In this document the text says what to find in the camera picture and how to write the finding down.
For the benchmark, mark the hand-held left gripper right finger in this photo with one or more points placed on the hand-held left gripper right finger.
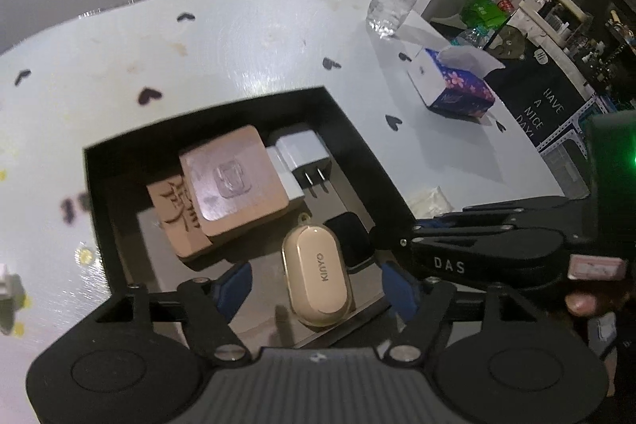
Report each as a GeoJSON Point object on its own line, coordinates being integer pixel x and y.
{"type": "Point", "coordinates": [397, 295]}

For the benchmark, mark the cluttered white shelf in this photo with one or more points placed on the cluttered white shelf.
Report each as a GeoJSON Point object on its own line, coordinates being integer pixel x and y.
{"type": "Point", "coordinates": [586, 26]}

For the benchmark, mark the crumpled clear wrapper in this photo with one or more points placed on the crumpled clear wrapper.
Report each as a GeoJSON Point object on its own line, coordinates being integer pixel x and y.
{"type": "Point", "coordinates": [432, 201]}

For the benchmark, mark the blue floral tissue box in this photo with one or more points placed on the blue floral tissue box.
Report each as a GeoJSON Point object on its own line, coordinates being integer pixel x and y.
{"type": "Point", "coordinates": [454, 88]}

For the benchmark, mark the small black case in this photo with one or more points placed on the small black case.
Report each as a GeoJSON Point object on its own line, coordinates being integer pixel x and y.
{"type": "Point", "coordinates": [350, 237]}

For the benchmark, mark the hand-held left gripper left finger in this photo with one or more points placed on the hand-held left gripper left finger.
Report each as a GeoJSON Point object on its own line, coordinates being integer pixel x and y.
{"type": "Point", "coordinates": [233, 287]}

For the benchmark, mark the carved wooden block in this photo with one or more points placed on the carved wooden block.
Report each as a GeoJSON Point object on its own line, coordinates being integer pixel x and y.
{"type": "Point", "coordinates": [174, 218]}

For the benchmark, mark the white charger with prongs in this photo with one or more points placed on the white charger with prongs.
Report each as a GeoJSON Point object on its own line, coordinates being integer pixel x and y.
{"type": "Point", "coordinates": [300, 151]}

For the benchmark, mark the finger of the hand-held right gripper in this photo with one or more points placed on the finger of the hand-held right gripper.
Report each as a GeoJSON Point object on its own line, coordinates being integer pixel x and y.
{"type": "Point", "coordinates": [392, 239]}
{"type": "Point", "coordinates": [497, 213]}

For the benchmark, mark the black box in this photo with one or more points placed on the black box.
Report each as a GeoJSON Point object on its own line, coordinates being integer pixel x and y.
{"type": "Point", "coordinates": [357, 141]}

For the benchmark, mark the green plastic bag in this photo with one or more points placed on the green plastic bag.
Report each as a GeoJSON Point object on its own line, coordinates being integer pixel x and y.
{"type": "Point", "coordinates": [484, 9]}

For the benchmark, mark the square wooden block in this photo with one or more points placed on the square wooden block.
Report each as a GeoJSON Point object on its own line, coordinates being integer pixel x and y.
{"type": "Point", "coordinates": [228, 185]}

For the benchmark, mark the black printed bag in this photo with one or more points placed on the black printed bag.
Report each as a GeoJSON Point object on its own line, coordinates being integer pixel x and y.
{"type": "Point", "coordinates": [541, 101]}

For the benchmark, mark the beige oval case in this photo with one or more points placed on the beige oval case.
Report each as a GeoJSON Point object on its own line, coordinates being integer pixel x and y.
{"type": "Point", "coordinates": [318, 275]}

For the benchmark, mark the person's right hand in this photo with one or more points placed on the person's right hand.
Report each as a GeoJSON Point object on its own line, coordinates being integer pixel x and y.
{"type": "Point", "coordinates": [584, 304]}

